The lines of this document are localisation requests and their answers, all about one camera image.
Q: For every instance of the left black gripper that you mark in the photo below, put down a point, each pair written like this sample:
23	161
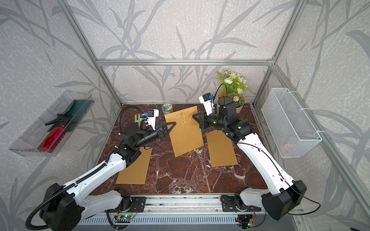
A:
159	133

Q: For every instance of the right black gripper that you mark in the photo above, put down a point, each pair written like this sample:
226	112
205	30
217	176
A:
200	121

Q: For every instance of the kraft file bag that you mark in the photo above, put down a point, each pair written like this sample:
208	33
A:
136	173
221	149
186	135

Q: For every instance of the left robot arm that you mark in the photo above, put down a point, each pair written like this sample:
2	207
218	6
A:
64	206

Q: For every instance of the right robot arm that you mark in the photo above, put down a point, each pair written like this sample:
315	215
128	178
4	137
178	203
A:
276	179

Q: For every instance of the small labelled tin can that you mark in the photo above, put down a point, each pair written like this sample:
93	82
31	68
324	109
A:
167	109

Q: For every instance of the green garden hand fork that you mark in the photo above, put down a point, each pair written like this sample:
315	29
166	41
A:
139	118

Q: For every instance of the peach flower pot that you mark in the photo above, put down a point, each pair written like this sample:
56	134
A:
240	103

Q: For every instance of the green artificial plant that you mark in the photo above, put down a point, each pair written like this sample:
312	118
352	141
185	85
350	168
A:
233	85

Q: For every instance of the green dustpan scoop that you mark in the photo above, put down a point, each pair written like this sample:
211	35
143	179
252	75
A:
71	116

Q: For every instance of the left circuit board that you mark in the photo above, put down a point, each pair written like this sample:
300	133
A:
123	218

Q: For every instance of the circuit board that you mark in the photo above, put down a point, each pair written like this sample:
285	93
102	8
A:
244	222
123	218

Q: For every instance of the right circuit board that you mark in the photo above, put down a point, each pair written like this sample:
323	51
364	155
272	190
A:
244	222

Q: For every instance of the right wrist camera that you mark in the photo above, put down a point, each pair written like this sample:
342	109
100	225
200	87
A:
207	101

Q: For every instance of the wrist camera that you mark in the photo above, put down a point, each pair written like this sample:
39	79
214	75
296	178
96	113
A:
207	101
149	118

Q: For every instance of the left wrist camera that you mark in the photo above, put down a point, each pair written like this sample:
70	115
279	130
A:
149	118

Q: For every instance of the aluminium front rail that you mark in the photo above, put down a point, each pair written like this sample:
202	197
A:
179	203

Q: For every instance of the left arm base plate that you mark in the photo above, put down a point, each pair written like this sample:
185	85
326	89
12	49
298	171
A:
134	204

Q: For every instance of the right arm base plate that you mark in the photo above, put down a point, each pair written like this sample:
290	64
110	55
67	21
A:
235	204

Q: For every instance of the white wire mesh basket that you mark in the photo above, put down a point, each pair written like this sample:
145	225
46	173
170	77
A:
293	132

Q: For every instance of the clear plastic wall bin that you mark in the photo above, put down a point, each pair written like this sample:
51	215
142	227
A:
26	145

